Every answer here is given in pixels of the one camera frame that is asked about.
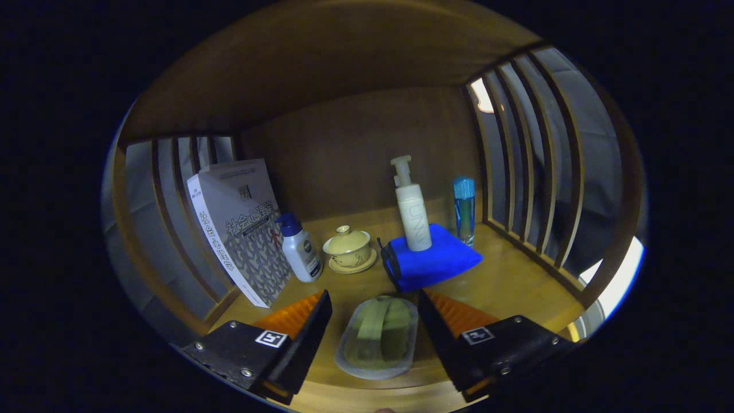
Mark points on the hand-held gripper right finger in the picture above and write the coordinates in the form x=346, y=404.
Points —
x=444, y=338

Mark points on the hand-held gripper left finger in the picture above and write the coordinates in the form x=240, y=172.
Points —
x=307, y=338

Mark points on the wooden countertop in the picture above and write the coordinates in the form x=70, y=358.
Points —
x=516, y=275

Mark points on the wooden cabinet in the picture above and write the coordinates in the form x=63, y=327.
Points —
x=344, y=57

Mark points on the blue folded cloth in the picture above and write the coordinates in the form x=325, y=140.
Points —
x=441, y=264

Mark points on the white bottle with blue cap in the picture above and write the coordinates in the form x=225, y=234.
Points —
x=304, y=255

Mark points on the yellow lidded teacup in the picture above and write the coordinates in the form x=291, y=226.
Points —
x=348, y=245

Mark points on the white pump bottle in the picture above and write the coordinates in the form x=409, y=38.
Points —
x=414, y=218

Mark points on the thick white book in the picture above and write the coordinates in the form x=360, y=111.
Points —
x=241, y=229

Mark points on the clear blue bottle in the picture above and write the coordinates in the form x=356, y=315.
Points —
x=464, y=212

